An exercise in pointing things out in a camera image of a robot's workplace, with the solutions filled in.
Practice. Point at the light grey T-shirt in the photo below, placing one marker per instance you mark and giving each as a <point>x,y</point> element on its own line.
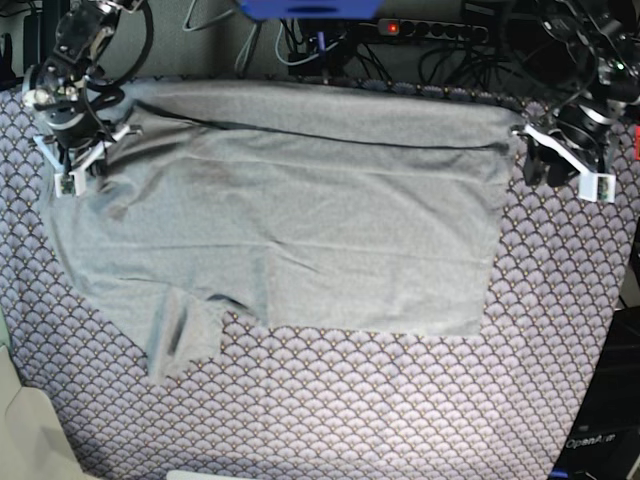
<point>297,205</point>

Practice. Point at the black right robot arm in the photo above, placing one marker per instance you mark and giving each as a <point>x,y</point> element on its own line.
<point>82,36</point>

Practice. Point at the black OpenArm box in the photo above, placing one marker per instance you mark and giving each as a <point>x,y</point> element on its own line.
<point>604,440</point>

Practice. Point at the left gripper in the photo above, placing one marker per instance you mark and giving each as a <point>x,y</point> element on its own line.
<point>585,125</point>

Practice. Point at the black power strip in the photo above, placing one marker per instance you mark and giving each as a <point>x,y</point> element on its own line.
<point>431,30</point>

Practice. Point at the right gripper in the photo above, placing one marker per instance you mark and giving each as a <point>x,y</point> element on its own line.
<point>70,115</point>

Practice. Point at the blue camera mount bracket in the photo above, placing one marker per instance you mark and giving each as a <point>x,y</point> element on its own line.
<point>310,9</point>

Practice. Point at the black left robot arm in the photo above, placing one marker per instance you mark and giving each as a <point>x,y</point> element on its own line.
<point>587,54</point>

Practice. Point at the fan-patterned table cloth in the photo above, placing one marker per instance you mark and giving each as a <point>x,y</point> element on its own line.
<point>324,404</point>

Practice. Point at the red clamp at right edge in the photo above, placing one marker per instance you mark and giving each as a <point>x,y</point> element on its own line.
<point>637,142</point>

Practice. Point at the red-tipped table clamp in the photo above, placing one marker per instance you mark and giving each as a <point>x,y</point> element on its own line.
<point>322,57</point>

